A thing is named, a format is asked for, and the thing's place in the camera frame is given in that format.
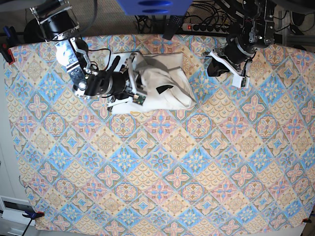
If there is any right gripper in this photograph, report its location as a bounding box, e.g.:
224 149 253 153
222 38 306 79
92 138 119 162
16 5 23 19
100 52 147 111

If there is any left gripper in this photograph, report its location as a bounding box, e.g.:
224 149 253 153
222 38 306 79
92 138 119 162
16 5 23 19
204 34 257 88

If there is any white printed T-shirt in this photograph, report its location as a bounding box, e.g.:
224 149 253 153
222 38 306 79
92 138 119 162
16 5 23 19
111 52 196 115

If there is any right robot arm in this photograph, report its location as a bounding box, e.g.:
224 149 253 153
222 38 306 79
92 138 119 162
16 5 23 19
30 0 147 110

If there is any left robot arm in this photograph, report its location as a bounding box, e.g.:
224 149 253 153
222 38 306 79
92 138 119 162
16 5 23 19
205 0 276 88

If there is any white power strip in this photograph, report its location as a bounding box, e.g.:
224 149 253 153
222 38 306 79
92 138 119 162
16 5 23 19
182 23 230 33

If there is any patterned tile tablecloth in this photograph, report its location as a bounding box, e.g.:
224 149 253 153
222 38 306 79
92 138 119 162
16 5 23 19
4 35 315 236

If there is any black orange clamp upper left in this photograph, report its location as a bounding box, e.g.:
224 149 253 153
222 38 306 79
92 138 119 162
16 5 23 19
0 26 15 65

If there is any black orange clamp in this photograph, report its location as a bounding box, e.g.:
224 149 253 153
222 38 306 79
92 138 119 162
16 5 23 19
0 26 15 65
22 211 45 236

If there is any orange clamp lower right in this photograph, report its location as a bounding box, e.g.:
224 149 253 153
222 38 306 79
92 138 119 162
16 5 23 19
302 219 312 223

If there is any black orange clamp lower left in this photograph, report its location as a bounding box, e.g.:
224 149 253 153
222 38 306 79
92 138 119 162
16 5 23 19
22 211 45 236

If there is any white cabinet drawer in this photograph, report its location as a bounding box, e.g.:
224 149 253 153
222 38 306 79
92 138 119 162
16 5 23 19
0 195 34 236

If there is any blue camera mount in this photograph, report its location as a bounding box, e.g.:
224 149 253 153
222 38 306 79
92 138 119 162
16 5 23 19
117 0 192 16

